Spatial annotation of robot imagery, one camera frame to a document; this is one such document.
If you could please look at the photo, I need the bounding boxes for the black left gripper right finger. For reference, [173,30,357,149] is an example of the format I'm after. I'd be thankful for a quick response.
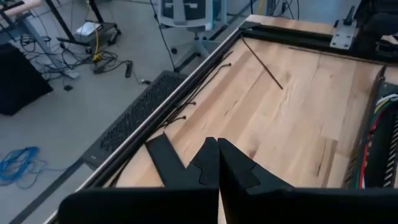
[217,138,398,224]

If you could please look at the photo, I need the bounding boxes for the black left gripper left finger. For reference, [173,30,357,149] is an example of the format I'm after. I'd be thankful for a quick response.
[58,137,220,224]

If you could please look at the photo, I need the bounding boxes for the bundle of coloured cables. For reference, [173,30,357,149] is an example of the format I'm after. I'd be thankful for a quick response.
[374,101,396,114]
[358,107,392,189]

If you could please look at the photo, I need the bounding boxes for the black slotted cable duct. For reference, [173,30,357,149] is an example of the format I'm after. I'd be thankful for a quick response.
[341,65,398,189]

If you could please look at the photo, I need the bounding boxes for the bundle of coloured wires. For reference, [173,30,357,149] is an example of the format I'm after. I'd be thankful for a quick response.
[374,93,398,108]

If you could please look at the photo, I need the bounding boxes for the black power strip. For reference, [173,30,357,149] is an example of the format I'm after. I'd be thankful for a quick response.
[124,60,134,79]

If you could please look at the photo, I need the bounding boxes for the black floor stand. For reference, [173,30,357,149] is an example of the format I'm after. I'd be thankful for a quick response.
[45,0,123,48]

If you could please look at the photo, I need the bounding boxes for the black floor box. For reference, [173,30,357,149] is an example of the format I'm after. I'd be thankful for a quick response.
[0,42,54,116]

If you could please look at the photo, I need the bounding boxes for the white paper sheet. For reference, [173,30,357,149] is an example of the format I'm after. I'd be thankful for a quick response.
[75,21,103,37]

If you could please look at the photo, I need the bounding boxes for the grey mesh office chair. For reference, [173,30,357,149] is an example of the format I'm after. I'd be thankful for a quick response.
[157,0,233,68]

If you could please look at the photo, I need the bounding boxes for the blue floor cable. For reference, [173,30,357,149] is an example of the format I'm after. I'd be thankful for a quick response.
[0,146,68,190]

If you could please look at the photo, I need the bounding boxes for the black cable coil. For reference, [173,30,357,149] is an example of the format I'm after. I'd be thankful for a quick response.
[91,49,125,75]

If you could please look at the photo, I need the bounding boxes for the black hanging cable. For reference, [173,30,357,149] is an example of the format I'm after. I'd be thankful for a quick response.
[149,0,178,72]

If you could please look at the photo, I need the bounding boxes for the yellow floor cable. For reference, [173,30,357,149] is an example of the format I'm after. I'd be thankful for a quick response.
[86,0,103,62]

